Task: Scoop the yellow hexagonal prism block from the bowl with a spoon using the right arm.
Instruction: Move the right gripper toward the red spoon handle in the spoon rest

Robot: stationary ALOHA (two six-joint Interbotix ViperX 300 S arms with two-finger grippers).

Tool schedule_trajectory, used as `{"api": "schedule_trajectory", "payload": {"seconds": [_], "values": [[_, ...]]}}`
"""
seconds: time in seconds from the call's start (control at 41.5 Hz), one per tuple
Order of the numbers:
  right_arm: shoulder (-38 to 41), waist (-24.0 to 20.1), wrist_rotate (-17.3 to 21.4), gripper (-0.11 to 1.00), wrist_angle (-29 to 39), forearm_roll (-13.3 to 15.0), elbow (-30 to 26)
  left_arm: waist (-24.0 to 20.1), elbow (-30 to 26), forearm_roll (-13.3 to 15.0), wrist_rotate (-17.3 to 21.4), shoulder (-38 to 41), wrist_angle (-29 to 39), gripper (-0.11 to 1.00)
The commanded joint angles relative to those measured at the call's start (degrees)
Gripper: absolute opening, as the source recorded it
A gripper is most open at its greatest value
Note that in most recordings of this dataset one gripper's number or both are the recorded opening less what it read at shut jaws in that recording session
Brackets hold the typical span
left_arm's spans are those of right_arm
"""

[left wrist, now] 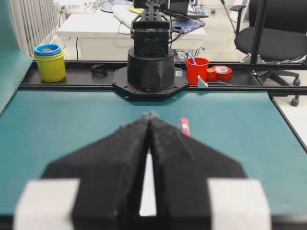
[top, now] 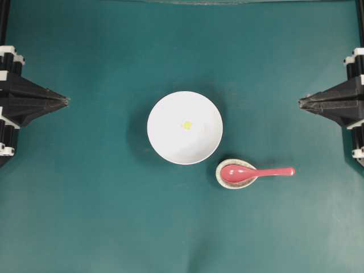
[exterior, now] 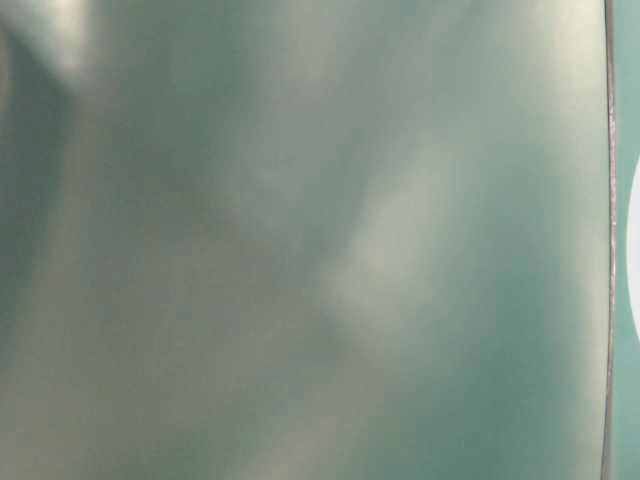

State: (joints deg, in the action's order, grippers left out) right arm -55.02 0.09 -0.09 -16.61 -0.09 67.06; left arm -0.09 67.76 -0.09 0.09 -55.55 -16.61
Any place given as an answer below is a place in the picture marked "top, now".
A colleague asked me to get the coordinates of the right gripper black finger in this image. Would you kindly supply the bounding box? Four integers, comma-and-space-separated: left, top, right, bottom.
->
299, 76, 363, 105
299, 102, 363, 127

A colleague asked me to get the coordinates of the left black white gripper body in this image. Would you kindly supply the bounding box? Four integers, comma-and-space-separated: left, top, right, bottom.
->
1, 45, 25, 156

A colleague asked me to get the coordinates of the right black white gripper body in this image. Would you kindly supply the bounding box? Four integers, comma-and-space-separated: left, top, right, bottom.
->
344, 47, 363, 158

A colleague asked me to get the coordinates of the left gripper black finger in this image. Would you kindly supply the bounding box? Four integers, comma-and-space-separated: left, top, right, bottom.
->
8, 99, 68, 127
8, 74, 69, 102

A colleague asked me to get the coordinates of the pink ceramic spoon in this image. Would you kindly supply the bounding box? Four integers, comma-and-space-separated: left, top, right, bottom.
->
220, 164, 296, 183

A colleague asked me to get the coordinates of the speckled spoon rest dish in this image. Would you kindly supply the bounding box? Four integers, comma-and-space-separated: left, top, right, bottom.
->
216, 159, 256, 190

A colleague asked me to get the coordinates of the white round bowl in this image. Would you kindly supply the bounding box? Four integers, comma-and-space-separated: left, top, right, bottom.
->
147, 91, 224, 165

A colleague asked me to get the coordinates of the yellow hexagonal prism block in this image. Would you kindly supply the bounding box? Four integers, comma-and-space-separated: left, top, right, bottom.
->
183, 122, 192, 130

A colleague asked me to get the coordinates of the left black frame rail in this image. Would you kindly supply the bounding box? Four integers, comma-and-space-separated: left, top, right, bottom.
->
0, 0, 11, 46

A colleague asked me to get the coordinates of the black frame rail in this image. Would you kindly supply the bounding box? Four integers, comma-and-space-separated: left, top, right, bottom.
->
355, 0, 364, 47
0, 0, 11, 46

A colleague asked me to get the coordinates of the right black frame rail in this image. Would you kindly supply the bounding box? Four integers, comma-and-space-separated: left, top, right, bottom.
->
355, 0, 364, 47

